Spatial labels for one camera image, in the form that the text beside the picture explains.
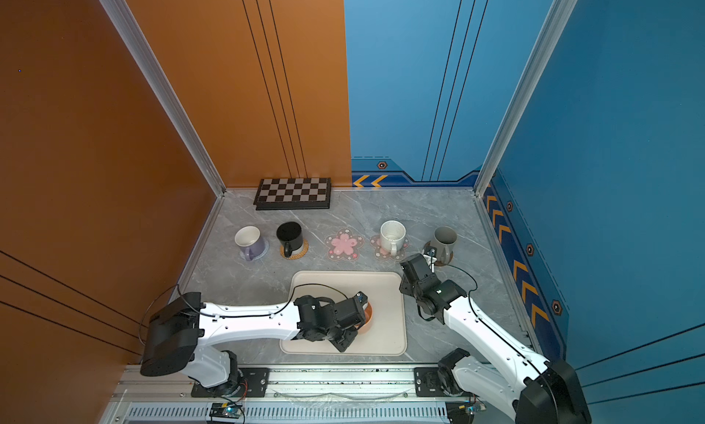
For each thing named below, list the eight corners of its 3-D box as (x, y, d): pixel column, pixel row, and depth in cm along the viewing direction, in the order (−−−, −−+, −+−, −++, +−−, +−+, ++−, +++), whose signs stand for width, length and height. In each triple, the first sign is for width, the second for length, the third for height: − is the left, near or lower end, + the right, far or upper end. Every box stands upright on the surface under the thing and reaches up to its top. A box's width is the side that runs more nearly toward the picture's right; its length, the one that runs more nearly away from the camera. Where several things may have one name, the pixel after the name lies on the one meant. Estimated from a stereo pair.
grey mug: (427, 269, 98) (434, 251, 88) (431, 244, 105) (437, 224, 95) (447, 274, 96) (456, 256, 87) (449, 248, 103) (458, 228, 94)
